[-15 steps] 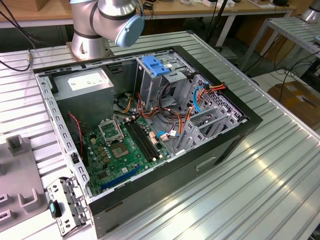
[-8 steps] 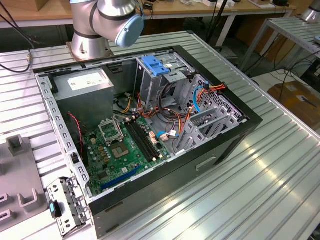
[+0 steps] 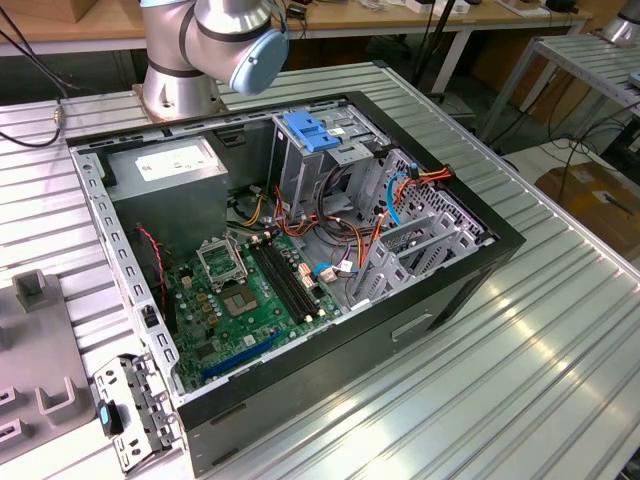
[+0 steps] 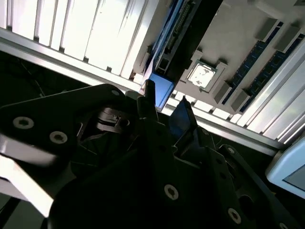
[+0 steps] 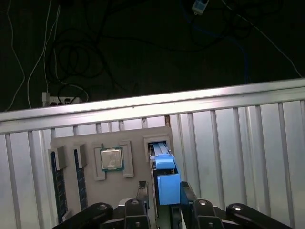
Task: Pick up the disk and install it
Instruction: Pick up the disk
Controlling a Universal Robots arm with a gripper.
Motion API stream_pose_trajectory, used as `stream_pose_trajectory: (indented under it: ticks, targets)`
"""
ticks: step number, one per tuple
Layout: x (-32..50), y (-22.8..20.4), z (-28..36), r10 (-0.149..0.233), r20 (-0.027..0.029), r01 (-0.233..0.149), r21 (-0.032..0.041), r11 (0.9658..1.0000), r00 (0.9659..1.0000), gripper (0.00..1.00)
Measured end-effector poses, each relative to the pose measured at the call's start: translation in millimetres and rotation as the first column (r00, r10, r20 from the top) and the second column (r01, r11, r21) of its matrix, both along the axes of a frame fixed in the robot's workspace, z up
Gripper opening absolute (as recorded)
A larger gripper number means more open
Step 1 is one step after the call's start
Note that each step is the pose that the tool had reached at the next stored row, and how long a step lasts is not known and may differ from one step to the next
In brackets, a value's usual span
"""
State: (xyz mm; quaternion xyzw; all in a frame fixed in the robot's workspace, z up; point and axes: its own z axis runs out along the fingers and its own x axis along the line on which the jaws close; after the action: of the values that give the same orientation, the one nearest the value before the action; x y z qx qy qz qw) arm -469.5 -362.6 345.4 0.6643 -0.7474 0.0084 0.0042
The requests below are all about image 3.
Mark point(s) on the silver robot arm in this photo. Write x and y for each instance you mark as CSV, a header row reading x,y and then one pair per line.
x,y
175,75

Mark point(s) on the grey metal disk bay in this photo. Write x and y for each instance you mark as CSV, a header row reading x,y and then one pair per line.
x,y
385,265

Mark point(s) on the black RAM slot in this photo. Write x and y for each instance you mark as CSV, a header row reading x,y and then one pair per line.
x,y
283,280
291,280
276,280
299,280

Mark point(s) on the grey metal drive cage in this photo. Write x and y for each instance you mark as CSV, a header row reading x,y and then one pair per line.
x,y
295,170

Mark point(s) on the CPU socket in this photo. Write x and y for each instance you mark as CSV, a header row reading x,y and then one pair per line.
x,y
240,300

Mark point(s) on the green motherboard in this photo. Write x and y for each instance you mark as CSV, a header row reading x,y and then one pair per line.
x,y
270,330

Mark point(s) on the blue plastic drive latch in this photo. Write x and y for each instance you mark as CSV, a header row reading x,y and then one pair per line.
x,y
310,132

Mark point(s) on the blue expansion slot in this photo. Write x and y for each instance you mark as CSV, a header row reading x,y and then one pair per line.
x,y
240,357

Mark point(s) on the black open PC case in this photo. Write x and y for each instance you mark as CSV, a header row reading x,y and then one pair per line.
x,y
350,380

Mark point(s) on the grey power supply unit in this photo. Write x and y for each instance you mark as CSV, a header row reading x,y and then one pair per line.
x,y
170,210

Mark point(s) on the black tripod stand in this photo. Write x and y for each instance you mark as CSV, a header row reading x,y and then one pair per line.
x,y
436,35

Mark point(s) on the large brown cardboard box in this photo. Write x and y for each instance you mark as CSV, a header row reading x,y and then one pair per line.
x,y
590,195

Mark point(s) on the metal expansion slot bracket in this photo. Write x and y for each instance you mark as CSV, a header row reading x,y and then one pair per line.
x,y
145,400

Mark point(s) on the wooden desk white frame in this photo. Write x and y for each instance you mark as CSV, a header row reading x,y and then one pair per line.
x,y
500,20

